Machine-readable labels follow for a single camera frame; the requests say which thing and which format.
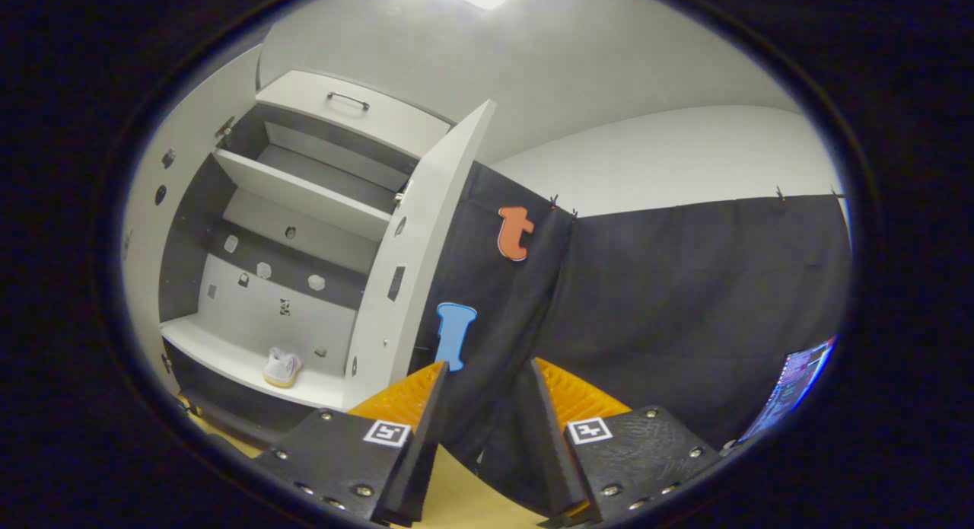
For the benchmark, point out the laptop screen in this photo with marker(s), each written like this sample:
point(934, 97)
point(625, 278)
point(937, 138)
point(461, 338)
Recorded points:
point(791, 384)

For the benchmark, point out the white canvas shoe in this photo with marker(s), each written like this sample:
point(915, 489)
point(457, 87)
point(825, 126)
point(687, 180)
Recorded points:
point(281, 368)

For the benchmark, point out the black backdrop cloth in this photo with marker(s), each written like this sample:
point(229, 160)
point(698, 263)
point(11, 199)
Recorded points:
point(670, 285)

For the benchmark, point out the white and grey shoe cabinet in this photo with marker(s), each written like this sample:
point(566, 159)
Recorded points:
point(251, 327)

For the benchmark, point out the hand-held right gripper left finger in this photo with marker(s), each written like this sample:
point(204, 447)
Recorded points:
point(418, 445)

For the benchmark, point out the white cabinet shelf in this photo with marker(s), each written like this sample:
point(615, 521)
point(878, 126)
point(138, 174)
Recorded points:
point(297, 190)

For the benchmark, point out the white shoe cabinet door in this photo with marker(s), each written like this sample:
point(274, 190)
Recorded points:
point(426, 232)
point(190, 118)

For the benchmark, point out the white cabinet drawer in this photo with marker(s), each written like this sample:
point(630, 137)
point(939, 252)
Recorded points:
point(380, 122)

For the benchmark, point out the metal door hinge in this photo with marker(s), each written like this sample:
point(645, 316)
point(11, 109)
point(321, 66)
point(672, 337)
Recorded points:
point(401, 192)
point(225, 129)

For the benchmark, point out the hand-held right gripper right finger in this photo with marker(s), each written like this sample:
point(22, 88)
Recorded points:
point(552, 438)

